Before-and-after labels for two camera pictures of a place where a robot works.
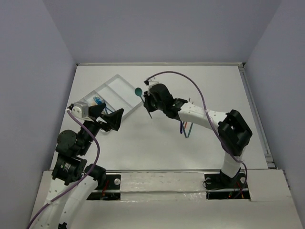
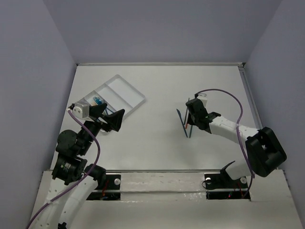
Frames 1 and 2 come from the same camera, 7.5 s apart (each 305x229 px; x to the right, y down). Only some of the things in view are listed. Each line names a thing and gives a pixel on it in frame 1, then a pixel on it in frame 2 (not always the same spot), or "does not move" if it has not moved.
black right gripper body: (152, 104) -> (191, 120)
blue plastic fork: (98, 100) does not move
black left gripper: (100, 119) does not move
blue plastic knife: (183, 124) does not move
